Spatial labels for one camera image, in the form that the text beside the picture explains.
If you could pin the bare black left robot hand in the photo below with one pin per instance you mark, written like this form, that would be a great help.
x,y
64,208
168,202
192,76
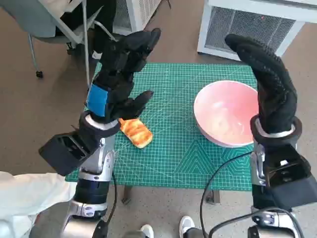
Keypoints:
x,y
116,74

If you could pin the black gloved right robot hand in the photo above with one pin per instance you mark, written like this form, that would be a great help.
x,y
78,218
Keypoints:
x,y
275,94

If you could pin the pink bowl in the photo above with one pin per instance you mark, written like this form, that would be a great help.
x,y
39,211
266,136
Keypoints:
x,y
223,111

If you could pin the long toasted bread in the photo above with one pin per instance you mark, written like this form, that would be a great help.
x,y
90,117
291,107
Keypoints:
x,y
137,134

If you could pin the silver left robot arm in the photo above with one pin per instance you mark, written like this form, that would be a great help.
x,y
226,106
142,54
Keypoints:
x,y
92,178

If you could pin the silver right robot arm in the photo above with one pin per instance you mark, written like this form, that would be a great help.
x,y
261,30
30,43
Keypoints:
x,y
258,163

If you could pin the green cutting mat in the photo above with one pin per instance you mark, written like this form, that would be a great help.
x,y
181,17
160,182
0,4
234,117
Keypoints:
x,y
173,99

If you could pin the narrow white grille cabinet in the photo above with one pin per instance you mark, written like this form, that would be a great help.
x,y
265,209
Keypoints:
x,y
141,12

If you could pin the wide white grille cabinet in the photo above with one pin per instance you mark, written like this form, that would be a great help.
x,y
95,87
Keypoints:
x,y
247,27

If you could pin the grey office chair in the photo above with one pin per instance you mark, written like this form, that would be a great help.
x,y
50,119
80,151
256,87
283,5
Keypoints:
x,y
29,17

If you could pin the dark table leg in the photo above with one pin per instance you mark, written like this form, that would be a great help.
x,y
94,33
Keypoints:
x,y
126,194
213,197

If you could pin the person in light clothing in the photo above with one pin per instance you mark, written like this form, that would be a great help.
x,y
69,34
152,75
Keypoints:
x,y
24,196

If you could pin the person with white shoes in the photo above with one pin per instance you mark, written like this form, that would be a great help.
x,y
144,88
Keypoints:
x,y
185,223

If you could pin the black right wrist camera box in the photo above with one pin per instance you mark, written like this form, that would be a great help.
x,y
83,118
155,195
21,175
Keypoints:
x,y
289,173

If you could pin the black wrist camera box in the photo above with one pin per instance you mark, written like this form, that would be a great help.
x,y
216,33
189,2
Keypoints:
x,y
289,173
64,151

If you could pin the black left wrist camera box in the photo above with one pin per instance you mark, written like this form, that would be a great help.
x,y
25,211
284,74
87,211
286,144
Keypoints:
x,y
64,151

